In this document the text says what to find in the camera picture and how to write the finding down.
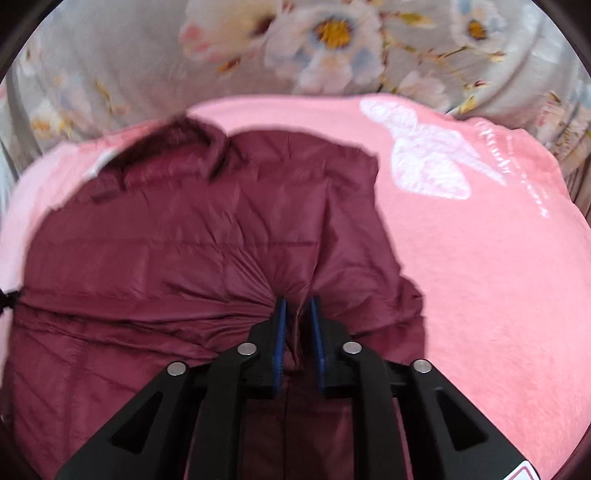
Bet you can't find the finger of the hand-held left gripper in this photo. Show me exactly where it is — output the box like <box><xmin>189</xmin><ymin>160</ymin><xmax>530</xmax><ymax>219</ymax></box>
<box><xmin>0</xmin><ymin>288</ymin><xmax>22</xmax><ymax>316</ymax></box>

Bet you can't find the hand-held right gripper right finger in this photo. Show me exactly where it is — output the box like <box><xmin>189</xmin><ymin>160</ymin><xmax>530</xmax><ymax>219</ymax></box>
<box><xmin>307</xmin><ymin>296</ymin><xmax>546</xmax><ymax>480</ymax></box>

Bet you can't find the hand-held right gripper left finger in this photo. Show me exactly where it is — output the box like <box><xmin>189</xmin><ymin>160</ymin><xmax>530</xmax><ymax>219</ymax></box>
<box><xmin>55</xmin><ymin>298</ymin><xmax>289</xmax><ymax>480</ymax></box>

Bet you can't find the maroon puffer jacket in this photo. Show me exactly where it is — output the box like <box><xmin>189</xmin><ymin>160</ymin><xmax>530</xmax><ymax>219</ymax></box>
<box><xmin>0</xmin><ymin>115</ymin><xmax>428</xmax><ymax>480</ymax></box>

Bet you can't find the pink fleece butterfly blanket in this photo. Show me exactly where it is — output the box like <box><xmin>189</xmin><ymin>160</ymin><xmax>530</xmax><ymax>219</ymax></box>
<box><xmin>0</xmin><ymin>93</ymin><xmax>591</xmax><ymax>480</ymax></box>

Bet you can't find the grey floral bedsheet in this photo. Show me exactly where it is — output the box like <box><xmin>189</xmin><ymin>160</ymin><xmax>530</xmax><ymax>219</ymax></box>
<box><xmin>0</xmin><ymin>0</ymin><xmax>591</xmax><ymax>204</ymax></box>

